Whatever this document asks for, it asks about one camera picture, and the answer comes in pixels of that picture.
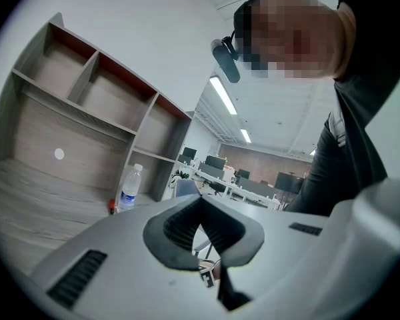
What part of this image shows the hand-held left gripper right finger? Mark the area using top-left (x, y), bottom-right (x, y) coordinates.
top-left (199, 194), bottom-right (327, 301)

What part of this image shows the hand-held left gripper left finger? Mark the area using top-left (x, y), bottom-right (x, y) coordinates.
top-left (31, 194), bottom-right (227, 320)

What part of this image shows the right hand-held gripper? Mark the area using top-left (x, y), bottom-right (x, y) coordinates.
top-left (199, 267), bottom-right (218, 289)

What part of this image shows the large black display screen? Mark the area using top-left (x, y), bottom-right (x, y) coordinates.
top-left (275, 171), bottom-right (304, 193)

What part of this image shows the long white work table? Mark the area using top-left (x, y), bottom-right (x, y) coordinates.
top-left (178, 163), bottom-right (281, 210)

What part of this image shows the clear plastic water bottle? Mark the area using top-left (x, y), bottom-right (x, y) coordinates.
top-left (118, 163), bottom-right (144, 213)

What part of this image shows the black office chair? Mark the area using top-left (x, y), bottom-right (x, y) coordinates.
top-left (209, 181), bottom-right (227, 197)

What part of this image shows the grey wooden desk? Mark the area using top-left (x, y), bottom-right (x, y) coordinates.
top-left (0, 158), bottom-right (174, 276)

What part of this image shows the grey wooden hutch shelf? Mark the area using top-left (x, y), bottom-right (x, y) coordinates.
top-left (0, 11), bottom-right (194, 203)

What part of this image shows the person's black shirt torso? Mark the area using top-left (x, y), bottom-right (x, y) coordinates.
top-left (283, 0), bottom-right (400, 218)

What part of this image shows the person's head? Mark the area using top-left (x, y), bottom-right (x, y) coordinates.
top-left (233, 0), bottom-right (357, 81)

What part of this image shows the black head-worn camera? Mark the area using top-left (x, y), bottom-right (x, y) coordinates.
top-left (210, 37), bottom-right (241, 83)

